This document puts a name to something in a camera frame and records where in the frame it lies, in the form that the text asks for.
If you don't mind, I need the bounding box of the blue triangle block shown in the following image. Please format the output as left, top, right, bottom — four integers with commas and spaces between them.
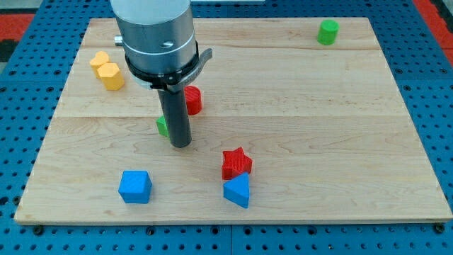
223, 173, 250, 208

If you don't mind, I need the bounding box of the wooden board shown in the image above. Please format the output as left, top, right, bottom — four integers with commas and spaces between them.
15, 18, 452, 225

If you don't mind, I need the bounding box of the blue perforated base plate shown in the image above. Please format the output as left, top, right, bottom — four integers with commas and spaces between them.
1, 0, 452, 254

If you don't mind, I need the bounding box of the yellow heart block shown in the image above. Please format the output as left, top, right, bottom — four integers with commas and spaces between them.
89, 51, 110, 79

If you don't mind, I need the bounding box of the red cylinder block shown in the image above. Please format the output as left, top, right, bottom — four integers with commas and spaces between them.
184, 86, 202, 115

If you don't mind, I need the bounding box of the blue cube block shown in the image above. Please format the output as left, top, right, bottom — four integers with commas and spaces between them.
118, 170, 152, 204

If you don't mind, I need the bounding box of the green cylinder block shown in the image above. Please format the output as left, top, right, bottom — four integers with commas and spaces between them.
317, 19, 340, 45

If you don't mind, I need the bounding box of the red star block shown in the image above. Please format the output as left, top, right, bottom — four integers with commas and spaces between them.
222, 147, 253, 180

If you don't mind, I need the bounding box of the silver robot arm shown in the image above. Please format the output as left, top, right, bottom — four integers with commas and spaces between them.
110, 0, 213, 94

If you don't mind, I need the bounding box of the yellow hexagon block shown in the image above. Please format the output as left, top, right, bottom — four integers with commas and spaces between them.
98, 63, 125, 91

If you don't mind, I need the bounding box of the green star block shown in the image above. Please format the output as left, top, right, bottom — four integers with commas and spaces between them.
156, 115, 169, 137

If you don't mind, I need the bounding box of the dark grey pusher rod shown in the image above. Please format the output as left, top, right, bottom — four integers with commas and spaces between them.
158, 90, 192, 148

